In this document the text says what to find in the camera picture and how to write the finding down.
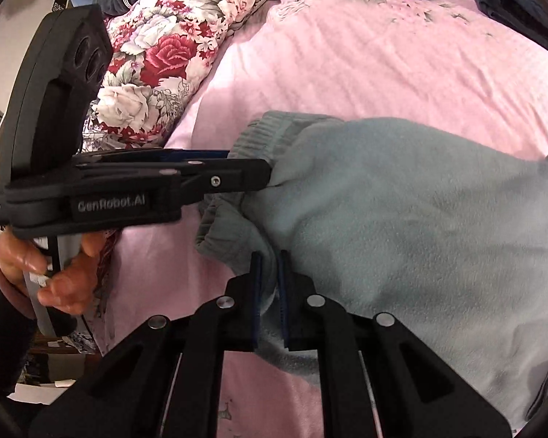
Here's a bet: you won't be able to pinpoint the grey fleece pants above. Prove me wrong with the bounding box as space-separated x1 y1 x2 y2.
196 112 548 428

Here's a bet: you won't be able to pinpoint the person left hand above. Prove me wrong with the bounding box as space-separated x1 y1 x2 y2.
0 230 107 319

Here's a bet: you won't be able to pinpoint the red rose floral bolster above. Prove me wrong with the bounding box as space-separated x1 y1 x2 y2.
82 0 266 152

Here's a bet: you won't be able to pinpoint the pink floral bed sheet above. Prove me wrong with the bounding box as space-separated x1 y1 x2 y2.
91 0 548 437

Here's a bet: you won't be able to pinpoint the black cable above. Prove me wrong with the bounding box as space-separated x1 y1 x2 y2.
525 336 548 420

